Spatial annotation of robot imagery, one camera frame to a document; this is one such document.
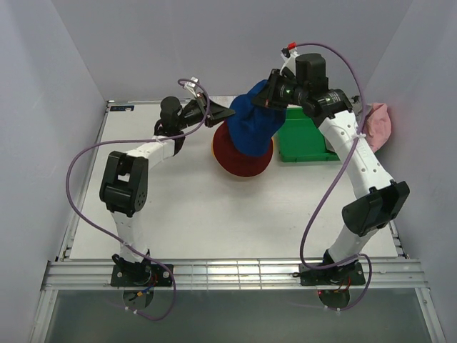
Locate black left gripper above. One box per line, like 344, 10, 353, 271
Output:
176, 93, 236, 131

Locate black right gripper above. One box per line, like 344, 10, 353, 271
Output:
249, 69, 306, 111

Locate yellow bucket hat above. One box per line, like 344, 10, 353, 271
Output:
210, 137, 276, 179

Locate blue bucket hat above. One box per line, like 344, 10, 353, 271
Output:
226, 79, 286, 157

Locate dark red bucket hat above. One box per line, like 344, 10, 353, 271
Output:
211, 123, 274, 179

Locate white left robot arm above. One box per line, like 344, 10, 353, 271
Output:
99, 93, 235, 286

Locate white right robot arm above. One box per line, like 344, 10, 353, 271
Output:
252, 50, 410, 284

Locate paper sheets at back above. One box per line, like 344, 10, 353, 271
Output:
209, 94, 251, 107

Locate green plastic tray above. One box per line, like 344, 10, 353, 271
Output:
277, 107, 339, 163

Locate pink bucket hat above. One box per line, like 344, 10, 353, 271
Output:
363, 103, 392, 152

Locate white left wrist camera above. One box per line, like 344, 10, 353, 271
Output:
183, 76, 199, 98

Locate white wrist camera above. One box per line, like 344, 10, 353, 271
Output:
280, 42, 299, 75
183, 76, 199, 98

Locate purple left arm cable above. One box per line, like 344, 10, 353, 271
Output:
66, 77, 210, 321

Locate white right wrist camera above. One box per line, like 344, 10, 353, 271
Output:
280, 42, 299, 75

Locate aluminium front rail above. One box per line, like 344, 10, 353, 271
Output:
41, 258, 428, 291

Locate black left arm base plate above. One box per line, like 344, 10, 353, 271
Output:
109, 262, 174, 287

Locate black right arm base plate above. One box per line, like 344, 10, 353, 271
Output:
292, 261, 366, 286

